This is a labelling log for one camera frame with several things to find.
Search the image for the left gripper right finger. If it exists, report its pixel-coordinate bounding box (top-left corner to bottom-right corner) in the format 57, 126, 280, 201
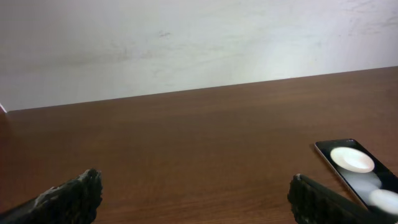
287, 174, 397, 224

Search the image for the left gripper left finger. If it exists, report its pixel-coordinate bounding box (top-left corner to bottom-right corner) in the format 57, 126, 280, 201
1, 169, 103, 224

